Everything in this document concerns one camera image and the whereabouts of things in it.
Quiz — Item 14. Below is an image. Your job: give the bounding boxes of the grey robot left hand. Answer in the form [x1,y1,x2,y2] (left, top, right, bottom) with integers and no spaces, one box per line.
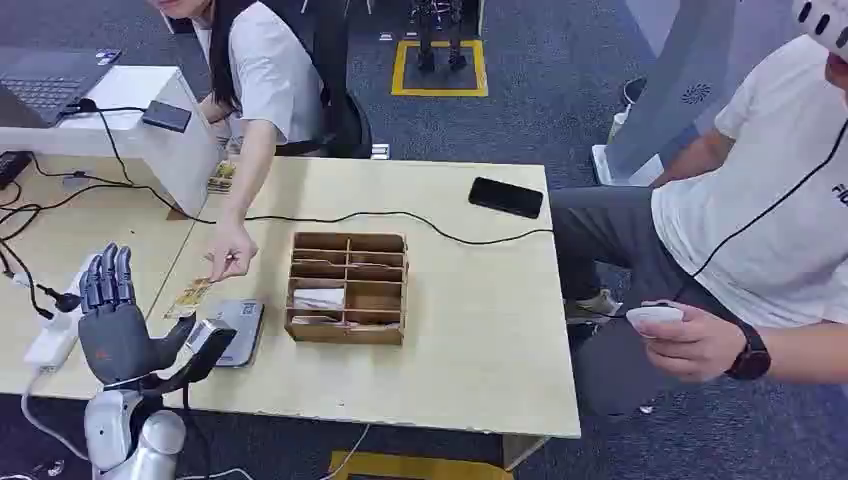
[77,242,197,390]

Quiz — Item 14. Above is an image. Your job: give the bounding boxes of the black laptop charger cable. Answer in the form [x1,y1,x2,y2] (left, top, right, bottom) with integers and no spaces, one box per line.
[62,97,148,188]

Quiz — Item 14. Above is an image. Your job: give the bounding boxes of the grey laptop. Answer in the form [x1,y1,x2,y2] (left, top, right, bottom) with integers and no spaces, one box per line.
[0,46,123,130]

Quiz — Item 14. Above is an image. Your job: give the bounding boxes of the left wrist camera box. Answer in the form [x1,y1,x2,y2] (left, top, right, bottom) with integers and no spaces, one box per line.
[158,318,238,393]

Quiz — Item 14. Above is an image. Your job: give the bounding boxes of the person with headset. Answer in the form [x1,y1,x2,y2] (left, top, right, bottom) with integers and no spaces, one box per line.
[549,0,848,419]

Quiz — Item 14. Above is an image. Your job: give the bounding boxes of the black robot legs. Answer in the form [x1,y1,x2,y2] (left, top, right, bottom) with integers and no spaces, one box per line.
[408,0,470,74]

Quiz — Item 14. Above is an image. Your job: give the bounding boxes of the small black flat device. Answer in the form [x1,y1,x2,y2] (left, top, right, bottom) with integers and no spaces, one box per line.
[140,99,194,134]

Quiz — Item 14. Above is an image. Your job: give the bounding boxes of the long black cable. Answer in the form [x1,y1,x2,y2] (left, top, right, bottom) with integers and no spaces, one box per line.
[0,168,555,248]

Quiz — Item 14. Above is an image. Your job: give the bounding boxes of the stack of printed cards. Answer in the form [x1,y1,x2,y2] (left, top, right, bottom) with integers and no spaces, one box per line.
[206,160,238,195]

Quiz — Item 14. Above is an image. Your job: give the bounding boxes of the white headset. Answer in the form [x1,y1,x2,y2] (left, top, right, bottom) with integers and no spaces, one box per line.
[790,0,848,65]

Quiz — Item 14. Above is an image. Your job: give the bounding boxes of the yellow floor tape strip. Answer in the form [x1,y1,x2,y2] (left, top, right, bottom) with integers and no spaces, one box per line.
[327,449,516,480]

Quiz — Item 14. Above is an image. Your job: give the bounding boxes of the black smartphone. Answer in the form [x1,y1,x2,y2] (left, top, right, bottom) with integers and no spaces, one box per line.
[467,176,545,221]

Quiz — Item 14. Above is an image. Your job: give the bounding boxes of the white floor stand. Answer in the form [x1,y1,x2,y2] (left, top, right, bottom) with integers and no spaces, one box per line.
[590,0,806,188]

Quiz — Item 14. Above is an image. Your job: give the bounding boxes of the wooden card box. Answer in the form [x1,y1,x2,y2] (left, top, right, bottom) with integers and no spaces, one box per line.
[284,231,410,347]

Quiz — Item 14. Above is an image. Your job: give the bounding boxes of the black plug with cable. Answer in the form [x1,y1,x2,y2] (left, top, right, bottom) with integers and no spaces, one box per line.
[0,239,83,322]

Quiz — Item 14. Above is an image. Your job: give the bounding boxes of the headset person's left hand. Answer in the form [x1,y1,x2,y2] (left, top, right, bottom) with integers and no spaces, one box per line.
[637,299,748,385]

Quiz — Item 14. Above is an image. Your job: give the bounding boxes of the white handheld controller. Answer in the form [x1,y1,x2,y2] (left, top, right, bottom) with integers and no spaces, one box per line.
[625,304,685,335]

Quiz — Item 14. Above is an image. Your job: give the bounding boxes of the person's left hand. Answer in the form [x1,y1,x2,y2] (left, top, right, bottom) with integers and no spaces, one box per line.
[205,220,260,284]

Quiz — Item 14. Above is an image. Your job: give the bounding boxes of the black power adapter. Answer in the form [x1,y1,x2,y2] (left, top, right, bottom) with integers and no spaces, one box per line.
[0,150,34,191]

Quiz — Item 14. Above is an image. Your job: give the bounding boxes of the white power strip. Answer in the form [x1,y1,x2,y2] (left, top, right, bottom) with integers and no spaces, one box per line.
[23,254,102,374]

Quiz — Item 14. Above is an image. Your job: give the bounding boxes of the black headset cable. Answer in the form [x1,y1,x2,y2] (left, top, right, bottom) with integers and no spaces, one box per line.
[674,117,848,303]

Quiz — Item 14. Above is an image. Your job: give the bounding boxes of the grey card reader device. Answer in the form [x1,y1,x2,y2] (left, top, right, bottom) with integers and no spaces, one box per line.
[209,298,266,370]

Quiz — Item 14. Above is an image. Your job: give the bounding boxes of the black office chair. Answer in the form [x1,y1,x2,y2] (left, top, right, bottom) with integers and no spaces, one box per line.
[274,0,374,160]

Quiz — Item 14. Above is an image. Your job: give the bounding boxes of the white card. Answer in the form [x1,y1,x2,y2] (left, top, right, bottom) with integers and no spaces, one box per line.
[292,287,347,312]

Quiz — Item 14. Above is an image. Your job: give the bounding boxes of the black wristwatch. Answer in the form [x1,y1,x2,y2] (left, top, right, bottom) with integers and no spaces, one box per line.
[723,322,773,382]

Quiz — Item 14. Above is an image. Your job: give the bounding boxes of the thin white cable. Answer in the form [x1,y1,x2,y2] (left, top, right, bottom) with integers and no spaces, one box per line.
[177,423,372,480]

